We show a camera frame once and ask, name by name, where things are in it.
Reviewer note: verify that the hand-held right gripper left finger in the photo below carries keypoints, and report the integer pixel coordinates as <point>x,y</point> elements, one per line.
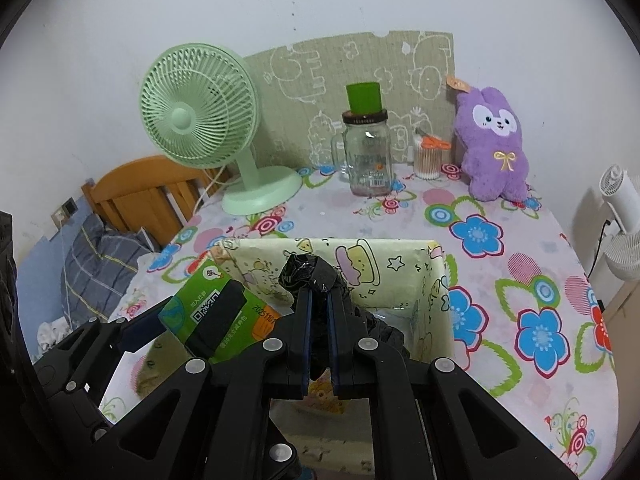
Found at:
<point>300,340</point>

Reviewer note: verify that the black plastic bag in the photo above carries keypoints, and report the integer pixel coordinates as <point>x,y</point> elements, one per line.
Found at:
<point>300,272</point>

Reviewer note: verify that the glass jar mug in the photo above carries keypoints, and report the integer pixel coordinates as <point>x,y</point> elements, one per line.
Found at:
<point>367,160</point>

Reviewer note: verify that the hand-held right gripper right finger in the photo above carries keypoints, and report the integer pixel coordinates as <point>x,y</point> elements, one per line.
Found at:
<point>337,340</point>

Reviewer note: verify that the grey plaid pillow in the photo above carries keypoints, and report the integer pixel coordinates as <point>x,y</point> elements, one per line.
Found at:
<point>100,260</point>

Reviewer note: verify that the yellow cartoon print storage box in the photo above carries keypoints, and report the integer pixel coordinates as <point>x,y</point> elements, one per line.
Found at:
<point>400,270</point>

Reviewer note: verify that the wall socket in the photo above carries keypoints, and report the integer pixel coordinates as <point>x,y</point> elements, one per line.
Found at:
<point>69,206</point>

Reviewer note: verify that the green printed cardboard panel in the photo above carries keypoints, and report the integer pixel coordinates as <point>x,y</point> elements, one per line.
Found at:
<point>300,110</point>

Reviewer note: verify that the purple plush bunny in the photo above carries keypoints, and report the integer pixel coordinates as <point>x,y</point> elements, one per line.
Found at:
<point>495,160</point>

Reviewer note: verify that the cotton swab container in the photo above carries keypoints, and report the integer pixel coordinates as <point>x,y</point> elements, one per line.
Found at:
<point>429,162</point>

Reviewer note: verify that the green tissue packet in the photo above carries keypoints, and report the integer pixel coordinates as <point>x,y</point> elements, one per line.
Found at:
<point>200,290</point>

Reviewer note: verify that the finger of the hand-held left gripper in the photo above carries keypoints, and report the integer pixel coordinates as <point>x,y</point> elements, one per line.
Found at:
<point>220,320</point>
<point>137,332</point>

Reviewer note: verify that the floral tablecloth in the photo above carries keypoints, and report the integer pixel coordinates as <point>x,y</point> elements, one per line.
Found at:
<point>350,220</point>

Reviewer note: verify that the white crumpled cloth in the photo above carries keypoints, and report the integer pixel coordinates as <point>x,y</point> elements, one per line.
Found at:
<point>50,334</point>

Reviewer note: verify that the green desk fan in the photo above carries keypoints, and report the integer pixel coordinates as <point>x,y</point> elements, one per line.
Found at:
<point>182,120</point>

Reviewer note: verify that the white standing fan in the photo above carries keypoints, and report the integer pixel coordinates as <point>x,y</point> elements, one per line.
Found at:
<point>620,240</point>

